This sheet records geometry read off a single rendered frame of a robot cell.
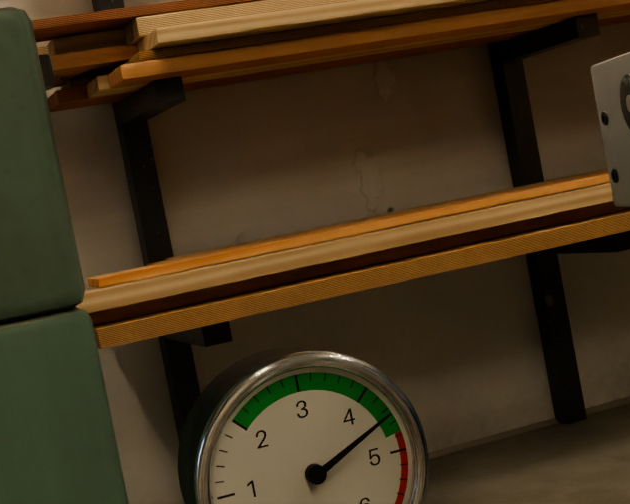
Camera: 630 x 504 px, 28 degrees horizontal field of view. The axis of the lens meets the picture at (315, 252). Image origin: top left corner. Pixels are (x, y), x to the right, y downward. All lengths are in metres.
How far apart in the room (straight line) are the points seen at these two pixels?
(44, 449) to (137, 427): 2.61
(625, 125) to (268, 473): 0.48
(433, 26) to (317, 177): 0.58
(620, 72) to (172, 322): 1.79
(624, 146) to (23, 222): 0.47
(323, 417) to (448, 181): 2.92
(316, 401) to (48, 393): 0.09
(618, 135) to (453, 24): 1.96
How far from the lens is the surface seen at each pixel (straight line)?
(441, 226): 2.68
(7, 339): 0.37
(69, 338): 0.37
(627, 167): 0.77
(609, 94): 0.78
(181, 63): 2.50
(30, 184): 0.37
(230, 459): 0.32
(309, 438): 0.33
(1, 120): 0.37
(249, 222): 3.03
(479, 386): 3.28
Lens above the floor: 0.73
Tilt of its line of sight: 3 degrees down
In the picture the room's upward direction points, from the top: 11 degrees counter-clockwise
